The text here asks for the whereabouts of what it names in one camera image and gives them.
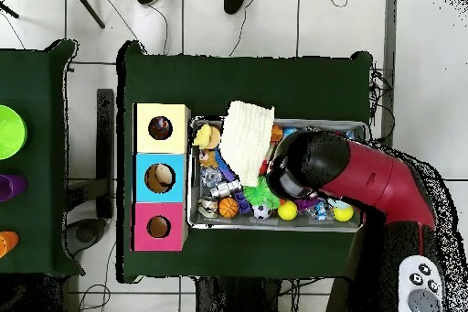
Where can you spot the cream waffle cloth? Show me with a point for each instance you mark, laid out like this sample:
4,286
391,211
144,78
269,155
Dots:
245,140

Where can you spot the colourful patterned cloth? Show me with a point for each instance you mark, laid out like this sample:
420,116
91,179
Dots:
160,128

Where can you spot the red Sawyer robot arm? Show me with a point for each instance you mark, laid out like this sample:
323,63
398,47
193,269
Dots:
373,180

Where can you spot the shallow mesh bin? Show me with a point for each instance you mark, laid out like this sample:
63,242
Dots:
237,224

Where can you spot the wooden box with three holes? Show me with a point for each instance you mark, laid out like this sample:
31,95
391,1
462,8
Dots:
146,217

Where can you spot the yellow plush duck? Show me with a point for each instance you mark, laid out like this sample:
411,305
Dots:
204,136

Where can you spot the green spiky ball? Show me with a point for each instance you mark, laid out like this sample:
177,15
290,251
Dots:
259,195

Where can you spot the orange basketball toy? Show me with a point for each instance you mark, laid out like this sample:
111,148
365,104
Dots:
228,207

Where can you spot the small soccer ball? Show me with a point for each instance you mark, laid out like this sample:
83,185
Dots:
262,211

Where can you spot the yellow ball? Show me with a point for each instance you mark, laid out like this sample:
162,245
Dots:
287,210

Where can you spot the black upright panel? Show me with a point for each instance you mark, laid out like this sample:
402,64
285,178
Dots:
105,143

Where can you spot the grey rounded stand base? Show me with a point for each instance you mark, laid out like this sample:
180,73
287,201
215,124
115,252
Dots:
86,233

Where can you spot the black tripod leg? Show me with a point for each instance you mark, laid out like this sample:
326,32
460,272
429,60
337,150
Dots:
87,6
9,10

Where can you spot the dark green side table cloth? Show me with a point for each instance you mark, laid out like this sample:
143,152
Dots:
33,70

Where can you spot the lime green bowl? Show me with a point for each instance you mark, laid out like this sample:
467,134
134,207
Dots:
11,132

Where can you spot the purple cup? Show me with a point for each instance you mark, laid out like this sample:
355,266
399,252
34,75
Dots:
11,187

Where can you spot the orange cup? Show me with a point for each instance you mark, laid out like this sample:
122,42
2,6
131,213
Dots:
7,244

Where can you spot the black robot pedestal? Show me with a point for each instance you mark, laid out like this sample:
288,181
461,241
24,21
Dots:
237,297

